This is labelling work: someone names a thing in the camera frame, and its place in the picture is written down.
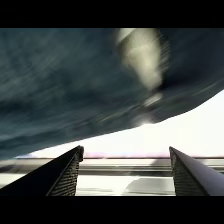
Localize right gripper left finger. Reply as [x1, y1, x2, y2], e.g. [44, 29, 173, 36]
[0, 145, 85, 197]

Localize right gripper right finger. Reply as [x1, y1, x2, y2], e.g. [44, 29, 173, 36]
[168, 146, 224, 197]

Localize dark jeans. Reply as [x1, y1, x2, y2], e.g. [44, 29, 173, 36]
[0, 27, 224, 161]

